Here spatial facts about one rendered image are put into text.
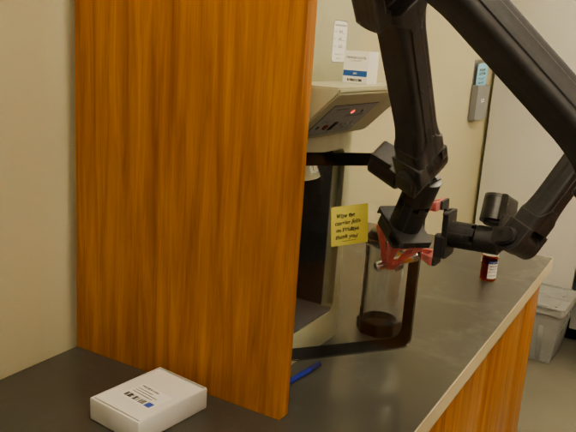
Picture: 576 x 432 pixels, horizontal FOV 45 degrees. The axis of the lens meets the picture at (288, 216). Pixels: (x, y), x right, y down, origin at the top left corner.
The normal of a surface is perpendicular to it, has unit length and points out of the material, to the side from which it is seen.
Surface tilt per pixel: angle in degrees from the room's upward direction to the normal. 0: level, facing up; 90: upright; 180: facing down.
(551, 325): 95
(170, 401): 0
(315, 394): 0
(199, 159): 90
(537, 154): 90
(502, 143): 90
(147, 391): 0
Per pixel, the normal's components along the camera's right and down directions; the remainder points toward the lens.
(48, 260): 0.86, 0.18
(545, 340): -0.54, 0.25
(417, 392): 0.07, -0.97
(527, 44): 0.23, -0.11
